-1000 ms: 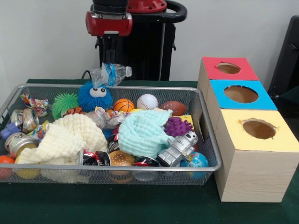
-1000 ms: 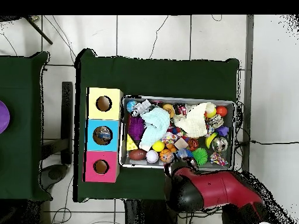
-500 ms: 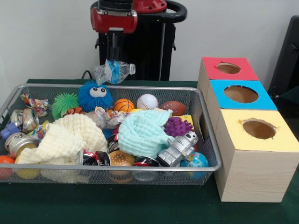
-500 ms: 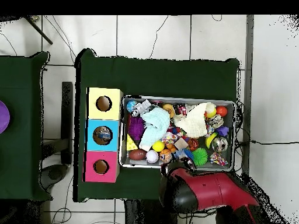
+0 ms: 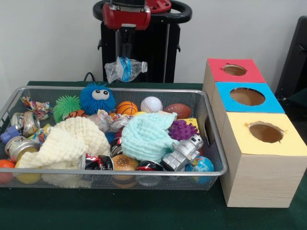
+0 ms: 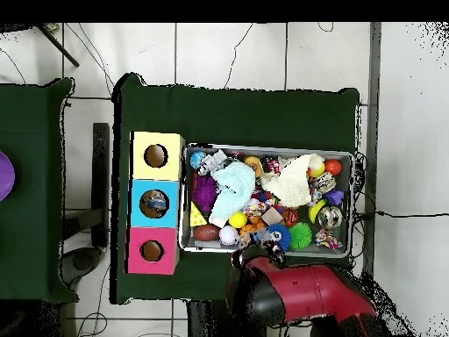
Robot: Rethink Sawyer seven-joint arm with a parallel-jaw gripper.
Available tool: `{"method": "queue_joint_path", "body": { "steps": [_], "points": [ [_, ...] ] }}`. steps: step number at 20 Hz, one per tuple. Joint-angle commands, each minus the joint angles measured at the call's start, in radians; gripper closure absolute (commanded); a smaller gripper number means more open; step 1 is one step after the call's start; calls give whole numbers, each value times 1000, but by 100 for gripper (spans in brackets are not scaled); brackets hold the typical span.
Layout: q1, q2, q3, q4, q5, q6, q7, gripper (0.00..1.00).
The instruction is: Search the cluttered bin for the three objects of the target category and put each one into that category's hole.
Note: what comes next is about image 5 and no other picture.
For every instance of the small white baseball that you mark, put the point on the small white baseball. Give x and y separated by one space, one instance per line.
151 104

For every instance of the black office chair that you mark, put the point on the black office chair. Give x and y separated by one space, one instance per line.
297 60

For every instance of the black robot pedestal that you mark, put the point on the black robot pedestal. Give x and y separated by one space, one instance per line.
156 52

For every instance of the blue fuzzy googly-eye ball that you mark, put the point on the blue fuzzy googly-eye ball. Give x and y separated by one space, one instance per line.
96 105

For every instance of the small brown football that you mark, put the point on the small brown football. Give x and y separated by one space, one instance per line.
177 110

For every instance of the green spiky rubber ball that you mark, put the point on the green spiky rubber ball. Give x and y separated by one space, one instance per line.
66 106

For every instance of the dark green table cloth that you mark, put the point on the dark green table cloth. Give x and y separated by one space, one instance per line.
144 210

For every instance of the purple spiky ball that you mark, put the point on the purple spiky ball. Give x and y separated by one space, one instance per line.
182 130

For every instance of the wooden box three holes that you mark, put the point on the wooden box three holes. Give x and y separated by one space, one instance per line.
259 182

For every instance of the silver toy robot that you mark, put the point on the silver toy robot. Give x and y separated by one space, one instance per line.
183 151

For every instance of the mint green waffle cloth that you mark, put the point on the mint green waffle cloth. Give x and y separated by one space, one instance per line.
144 136

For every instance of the crushed clear plastic bottle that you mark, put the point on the crushed clear plastic bottle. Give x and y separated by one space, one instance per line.
126 69

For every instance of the cream waffle cloth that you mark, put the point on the cream waffle cloth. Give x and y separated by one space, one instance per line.
69 141

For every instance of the small orange basketball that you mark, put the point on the small orange basketball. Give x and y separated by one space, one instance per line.
127 107

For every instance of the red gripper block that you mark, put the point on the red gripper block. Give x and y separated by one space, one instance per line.
127 18

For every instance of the blue globe ball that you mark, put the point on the blue globe ball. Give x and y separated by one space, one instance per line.
200 167

